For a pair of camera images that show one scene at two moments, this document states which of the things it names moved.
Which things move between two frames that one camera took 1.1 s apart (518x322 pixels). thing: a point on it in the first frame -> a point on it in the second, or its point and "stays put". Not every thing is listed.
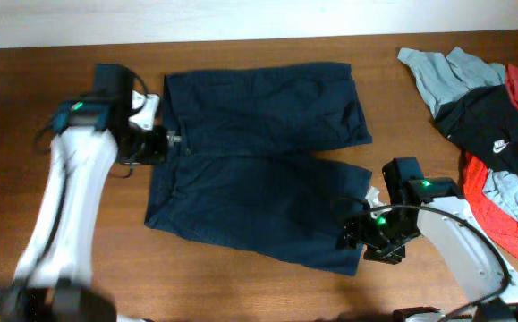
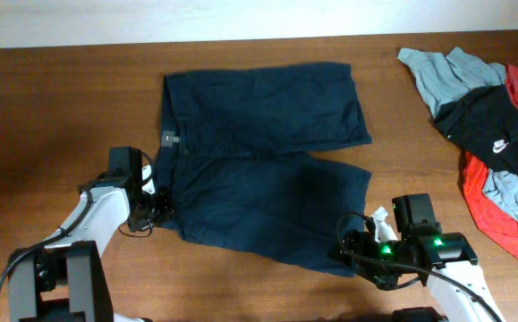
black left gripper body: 148,147 -> 158,207
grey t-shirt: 441,76 stays put
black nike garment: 486,125 stays put
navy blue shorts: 248,167 stays put
